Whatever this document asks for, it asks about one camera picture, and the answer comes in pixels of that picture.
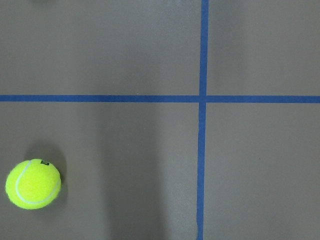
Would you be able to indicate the yellow tennis ball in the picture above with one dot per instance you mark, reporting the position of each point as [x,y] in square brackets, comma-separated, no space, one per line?
[33,184]

